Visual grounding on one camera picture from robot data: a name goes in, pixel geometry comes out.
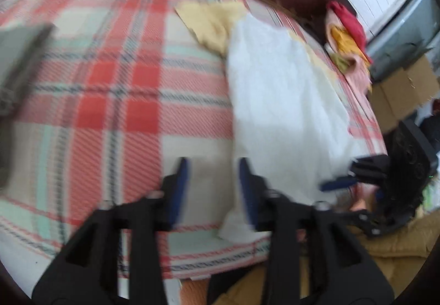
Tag person's right hand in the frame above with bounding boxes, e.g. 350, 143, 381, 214
349, 183, 379, 212

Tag white and yellow shirt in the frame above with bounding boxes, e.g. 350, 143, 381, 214
163, 1, 361, 242

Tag mustard yellow jacket sleeve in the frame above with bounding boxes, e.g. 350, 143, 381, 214
348, 210, 439, 258

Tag red plaid bed blanket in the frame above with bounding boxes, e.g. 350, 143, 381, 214
0, 0, 388, 280

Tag brown cardboard box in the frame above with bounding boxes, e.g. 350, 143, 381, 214
368, 56, 439, 134

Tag folded grey garment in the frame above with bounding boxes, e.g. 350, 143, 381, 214
1, 23, 54, 188

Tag red pink yellow clothes pile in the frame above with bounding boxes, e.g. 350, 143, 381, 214
325, 1, 372, 95

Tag mustard yellow jacket torso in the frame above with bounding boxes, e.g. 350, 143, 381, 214
207, 254, 426, 304

